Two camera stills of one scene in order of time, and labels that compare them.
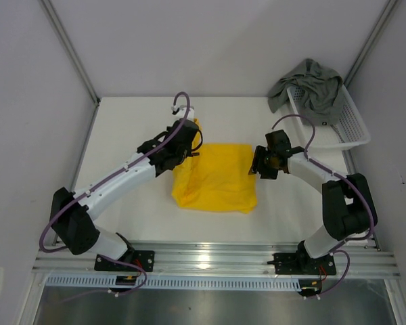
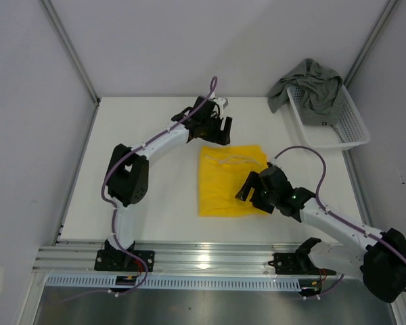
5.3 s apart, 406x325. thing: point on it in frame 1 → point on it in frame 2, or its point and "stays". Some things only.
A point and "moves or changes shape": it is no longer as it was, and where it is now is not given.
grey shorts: [317, 89] stays
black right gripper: [258, 165] → [252, 182]
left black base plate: [143, 258] stays
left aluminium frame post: [53, 18] stays
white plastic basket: [346, 130] stays
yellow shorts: [216, 177] moves or changes shape
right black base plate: [300, 264] stays
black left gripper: [189, 152] → [224, 137]
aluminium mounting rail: [213, 258] stays
